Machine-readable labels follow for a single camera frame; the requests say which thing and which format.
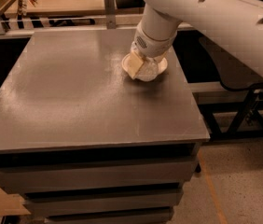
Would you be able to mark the black metal table frame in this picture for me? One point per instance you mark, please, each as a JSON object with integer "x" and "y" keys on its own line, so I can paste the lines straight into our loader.
{"x": 232, "y": 116}

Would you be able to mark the white paper bowl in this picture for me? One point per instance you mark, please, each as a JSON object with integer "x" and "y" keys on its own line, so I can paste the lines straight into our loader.
{"x": 162, "y": 65}

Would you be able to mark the grey drawer cabinet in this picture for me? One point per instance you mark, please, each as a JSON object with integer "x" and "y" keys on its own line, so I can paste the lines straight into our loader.
{"x": 83, "y": 143}

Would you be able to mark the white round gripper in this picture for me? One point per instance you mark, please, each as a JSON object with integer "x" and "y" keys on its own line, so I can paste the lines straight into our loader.
{"x": 152, "y": 46}

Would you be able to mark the cardboard piece on floor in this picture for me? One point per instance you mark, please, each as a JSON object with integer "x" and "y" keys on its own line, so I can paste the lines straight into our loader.
{"x": 12, "y": 205}

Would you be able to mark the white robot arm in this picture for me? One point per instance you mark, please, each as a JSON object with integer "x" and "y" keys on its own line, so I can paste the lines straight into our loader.
{"x": 234, "y": 25}

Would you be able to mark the black chair back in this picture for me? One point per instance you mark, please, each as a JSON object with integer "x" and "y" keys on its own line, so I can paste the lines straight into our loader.
{"x": 234, "y": 75}

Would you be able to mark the wooden desk in background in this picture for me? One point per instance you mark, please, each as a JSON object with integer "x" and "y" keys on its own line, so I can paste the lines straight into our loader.
{"x": 47, "y": 8}

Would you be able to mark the clear plastic water bottle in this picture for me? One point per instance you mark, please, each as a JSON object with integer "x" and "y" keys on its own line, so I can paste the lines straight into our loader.
{"x": 148, "y": 71}

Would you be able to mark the middle metal bracket post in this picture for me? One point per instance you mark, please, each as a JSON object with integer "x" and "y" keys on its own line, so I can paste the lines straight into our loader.
{"x": 110, "y": 13}

